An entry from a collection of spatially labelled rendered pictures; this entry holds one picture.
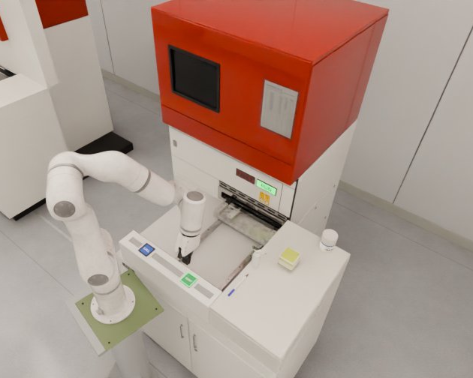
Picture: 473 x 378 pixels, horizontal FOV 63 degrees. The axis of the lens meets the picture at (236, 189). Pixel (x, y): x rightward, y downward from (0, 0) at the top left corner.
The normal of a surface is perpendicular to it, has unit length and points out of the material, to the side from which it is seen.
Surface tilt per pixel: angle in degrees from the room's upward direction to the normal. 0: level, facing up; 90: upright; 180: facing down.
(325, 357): 0
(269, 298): 0
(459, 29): 90
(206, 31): 90
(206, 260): 0
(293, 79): 90
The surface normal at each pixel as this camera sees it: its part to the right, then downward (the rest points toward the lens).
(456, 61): -0.60, 0.53
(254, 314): 0.04, -0.73
